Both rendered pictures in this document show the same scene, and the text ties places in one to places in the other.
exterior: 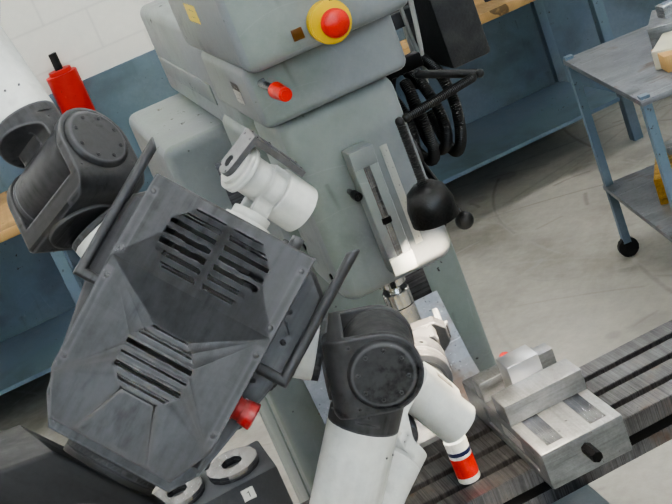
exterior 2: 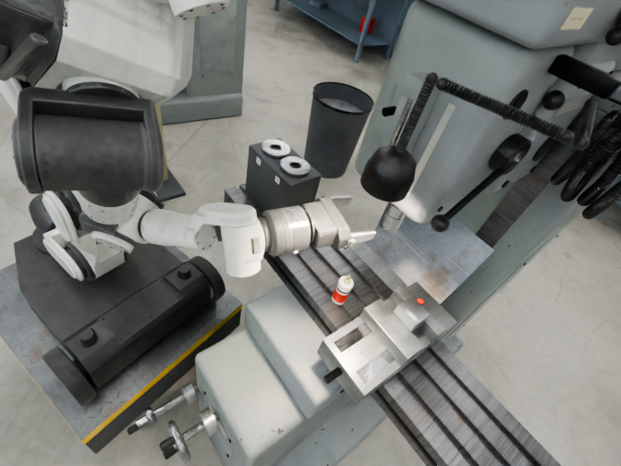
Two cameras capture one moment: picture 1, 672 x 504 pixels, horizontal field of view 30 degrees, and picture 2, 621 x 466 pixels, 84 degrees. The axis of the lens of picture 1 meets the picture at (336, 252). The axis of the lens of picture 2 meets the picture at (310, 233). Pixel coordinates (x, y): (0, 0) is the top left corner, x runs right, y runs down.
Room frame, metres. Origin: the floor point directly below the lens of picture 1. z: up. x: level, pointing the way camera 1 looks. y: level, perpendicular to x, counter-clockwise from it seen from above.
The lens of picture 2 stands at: (1.41, -0.44, 1.71)
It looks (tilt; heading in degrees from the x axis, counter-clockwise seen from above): 45 degrees down; 51
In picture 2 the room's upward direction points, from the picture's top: 16 degrees clockwise
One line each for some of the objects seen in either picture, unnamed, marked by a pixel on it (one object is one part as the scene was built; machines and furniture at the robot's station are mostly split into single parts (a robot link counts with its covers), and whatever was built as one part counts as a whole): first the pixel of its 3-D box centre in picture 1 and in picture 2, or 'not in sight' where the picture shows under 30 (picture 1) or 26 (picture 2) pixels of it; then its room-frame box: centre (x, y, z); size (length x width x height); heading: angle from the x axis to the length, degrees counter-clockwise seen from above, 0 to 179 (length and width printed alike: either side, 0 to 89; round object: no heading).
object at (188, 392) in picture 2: not in sight; (164, 408); (1.38, -0.03, 0.50); 0.22 x 0.06 x 0.06; 10
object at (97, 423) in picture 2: not in sight; (121, 321); (1.28, 0.51, 0.20); 0.78 x 0.68 x 0.40; 115
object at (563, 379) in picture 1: (538, 391); (390, 330); (1.90, -0.23, 1.01); 0.15 x 0.06 x 0.04; 99
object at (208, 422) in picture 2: not in sight; (191, 433); (1.44, -0.16, 0.62); 0.16 x 0.12 x 0.12; 10
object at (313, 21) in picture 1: (329, 21); not in sight; (1.70, -0.11, 1.76); 0.06 x 0.02 x 0.06; 100
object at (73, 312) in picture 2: not in sight; (101, 266); (1.28, 0.51, 0.59); 0.64 x 0.52 x 0.33; 115
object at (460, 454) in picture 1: (459, 451); (343, 288); (1.88, -0.07, 0.97); 0.04 x 0.04 x 0.11
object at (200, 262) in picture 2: not in sight; (204, 278); (1.63, 0.40, 0.50); 0.20 x 0.05 x 0.20; 115
